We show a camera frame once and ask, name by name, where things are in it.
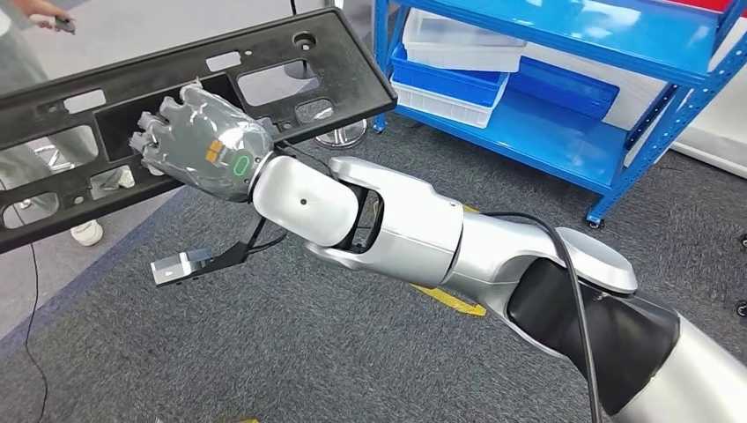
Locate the clear plastic bin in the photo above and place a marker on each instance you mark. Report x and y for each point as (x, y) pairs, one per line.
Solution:
(455, 52)

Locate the white plastic bin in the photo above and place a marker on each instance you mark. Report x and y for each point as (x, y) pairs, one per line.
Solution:
(437, 108)

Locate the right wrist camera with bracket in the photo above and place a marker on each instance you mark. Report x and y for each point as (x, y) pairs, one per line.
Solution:
(175, 267)

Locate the person's hand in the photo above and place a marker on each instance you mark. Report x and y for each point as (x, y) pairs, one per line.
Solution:
(49, 16)

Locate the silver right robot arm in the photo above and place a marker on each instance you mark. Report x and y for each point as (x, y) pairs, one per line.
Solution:
(408, 233)

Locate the black handheld controller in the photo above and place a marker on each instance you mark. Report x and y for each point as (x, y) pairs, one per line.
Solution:
(65, 24)

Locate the chrome stanchion post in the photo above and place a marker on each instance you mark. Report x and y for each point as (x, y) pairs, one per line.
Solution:
(344, 137)

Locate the long black plastic part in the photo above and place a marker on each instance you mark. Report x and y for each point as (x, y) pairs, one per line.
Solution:
(350, 76)

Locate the blue plastic tray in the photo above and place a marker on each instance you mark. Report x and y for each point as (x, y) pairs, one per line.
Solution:
(566, 87)

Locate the loose yellow floor tape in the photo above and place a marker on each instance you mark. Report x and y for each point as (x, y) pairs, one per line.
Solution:
(449, 300)

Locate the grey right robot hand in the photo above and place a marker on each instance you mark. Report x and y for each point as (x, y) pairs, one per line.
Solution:
(204, 146)

